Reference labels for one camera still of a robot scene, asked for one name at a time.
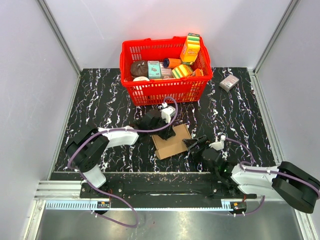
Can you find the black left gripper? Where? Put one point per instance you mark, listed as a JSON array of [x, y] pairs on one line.
[[169, 133]]

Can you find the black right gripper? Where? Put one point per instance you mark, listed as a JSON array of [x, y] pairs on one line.
[[193, 143]]

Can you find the brown cardboard box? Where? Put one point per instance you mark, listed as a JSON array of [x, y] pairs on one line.
[[174, 145]]

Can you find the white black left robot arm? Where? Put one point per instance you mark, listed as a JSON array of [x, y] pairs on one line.
[[86, 148]]

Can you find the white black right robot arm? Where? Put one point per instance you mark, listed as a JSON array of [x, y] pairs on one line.
[[286, 181]]

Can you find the teal small carton box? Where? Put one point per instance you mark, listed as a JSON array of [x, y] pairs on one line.
[[154, 69]]

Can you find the pink small food box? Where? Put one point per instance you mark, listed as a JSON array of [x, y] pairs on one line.
[[166, 73]]

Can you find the tall orange sponge box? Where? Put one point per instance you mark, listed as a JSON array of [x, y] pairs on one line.
[[190, 49]]

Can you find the white round lid container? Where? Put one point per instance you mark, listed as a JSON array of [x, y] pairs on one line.
[[141, 78]]

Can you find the red plastic shopping basket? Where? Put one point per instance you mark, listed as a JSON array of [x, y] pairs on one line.
[[143, 93]]

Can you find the brown round chocolate cake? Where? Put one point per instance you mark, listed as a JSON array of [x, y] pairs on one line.
[[139, 69]]

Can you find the yellow green sponge pack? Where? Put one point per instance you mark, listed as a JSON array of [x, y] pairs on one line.
[[181, 71]]

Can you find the orange cylindrical can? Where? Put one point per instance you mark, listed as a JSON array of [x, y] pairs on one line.
[[171, 62]]

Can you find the orange snack packet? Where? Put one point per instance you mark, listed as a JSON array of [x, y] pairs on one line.
[[197, 73]]

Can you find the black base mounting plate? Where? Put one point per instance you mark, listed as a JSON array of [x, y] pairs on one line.
[[203, 184]]

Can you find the white wrapped tissue pack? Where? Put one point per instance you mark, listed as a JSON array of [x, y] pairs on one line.
[[229, 82]]

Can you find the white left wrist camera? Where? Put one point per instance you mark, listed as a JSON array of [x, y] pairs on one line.
[[167, 112]]

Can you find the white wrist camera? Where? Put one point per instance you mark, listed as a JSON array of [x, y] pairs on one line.
[[167, 112], [218, 144]]

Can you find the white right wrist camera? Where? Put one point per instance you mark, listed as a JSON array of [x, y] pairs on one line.
[[218, 144]]

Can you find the aluminium frame rail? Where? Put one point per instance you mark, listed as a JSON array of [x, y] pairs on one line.
[[74, 195]]

